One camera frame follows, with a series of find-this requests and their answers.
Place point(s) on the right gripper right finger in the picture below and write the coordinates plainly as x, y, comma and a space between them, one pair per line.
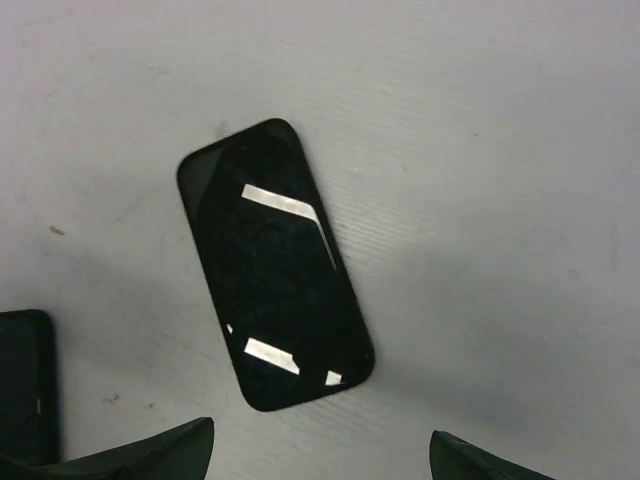
452, 458

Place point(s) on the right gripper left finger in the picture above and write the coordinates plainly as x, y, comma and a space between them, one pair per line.
183, 452

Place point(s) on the phone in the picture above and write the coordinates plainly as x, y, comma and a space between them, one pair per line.
289, 314
30, 421

